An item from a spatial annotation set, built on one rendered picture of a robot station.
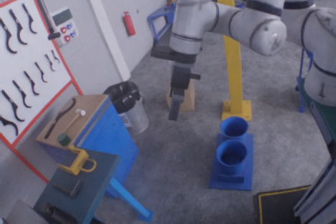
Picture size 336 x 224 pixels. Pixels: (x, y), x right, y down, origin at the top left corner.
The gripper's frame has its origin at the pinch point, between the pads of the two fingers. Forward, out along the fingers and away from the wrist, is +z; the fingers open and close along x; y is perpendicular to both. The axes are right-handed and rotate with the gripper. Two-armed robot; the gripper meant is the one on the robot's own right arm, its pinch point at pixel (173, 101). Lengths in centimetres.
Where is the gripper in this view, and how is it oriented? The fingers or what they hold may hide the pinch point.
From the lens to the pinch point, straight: 60.7
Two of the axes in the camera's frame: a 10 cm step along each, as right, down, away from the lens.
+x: 0.3, -5.0, 8.6
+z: -1.6, 8.5, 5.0
